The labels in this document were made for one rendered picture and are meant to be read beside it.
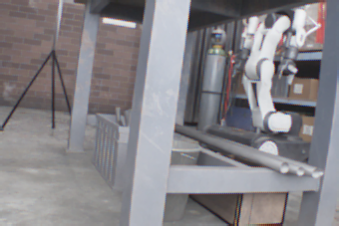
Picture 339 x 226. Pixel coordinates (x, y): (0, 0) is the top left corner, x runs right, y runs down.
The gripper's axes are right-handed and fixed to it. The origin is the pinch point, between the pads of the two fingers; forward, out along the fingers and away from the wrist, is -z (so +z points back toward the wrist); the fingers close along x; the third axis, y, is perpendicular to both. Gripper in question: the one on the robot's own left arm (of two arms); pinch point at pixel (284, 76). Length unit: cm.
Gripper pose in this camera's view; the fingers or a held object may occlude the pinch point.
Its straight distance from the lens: 223.7
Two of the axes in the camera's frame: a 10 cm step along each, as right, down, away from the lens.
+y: 5.0, 0.9, -8.6
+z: 2.9, -9.5, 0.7
